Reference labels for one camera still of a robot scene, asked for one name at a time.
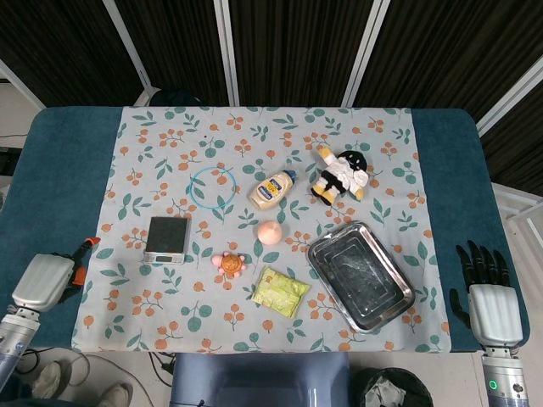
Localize pink orange small toy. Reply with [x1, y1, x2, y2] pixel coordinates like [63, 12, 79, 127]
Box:
[211, 251, 248, 277]

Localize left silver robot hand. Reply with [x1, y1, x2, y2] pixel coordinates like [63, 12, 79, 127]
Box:
[11, 237, 102, 314]

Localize dark chair behind table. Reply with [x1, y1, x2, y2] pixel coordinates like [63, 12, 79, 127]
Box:
[146, 87, 204, 108]

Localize dark partition screen white frames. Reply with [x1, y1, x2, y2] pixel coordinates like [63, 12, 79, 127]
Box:
[0, 0, 543, 187]

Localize mayonnaise squeeze bottle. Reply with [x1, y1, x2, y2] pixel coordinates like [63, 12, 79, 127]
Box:
[248, 169, 298, 211]

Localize white shoe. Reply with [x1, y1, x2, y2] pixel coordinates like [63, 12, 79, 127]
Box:
[95, 382, 135, 407]
[31, 360, 68, 399]

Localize digital kitchen scale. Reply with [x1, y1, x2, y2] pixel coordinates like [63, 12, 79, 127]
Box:
[143, 215, 191, 265]

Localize yellow-green snack packet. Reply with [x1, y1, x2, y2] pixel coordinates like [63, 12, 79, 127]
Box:
[250, 266, 311, 320]

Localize rectangular steel tray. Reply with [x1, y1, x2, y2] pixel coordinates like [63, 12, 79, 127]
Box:
[306, 220, 416, 335]

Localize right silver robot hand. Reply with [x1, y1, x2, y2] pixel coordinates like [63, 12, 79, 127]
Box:
[449, 240, 523, 343]

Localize black trash bin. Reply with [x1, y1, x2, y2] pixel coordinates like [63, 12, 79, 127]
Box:
[352, 366, 434, 407]

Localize black floor cable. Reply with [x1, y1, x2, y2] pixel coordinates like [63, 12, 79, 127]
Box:
[148, 351, 176, 386]

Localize floral patterned tablecloth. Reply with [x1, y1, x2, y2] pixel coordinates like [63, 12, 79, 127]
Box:
[71, 105, 451, 354]

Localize thin blue ring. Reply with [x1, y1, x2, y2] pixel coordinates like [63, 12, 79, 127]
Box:
[189, 166, 238, 210]

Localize peach coloured ball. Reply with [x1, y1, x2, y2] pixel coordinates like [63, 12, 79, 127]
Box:
[257, 220, 284, 246]

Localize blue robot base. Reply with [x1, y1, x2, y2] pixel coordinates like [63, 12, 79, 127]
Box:
[169, 351, 353, 407]

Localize black white plush penguin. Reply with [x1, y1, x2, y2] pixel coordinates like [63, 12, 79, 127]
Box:
[310, 145, 369, 208]

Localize white metal rack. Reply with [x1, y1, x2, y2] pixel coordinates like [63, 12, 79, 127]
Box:
[491, 181, 543, 272]

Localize teal table cover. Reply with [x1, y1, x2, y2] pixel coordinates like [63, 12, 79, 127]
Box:
[0, 105, 531, 353]

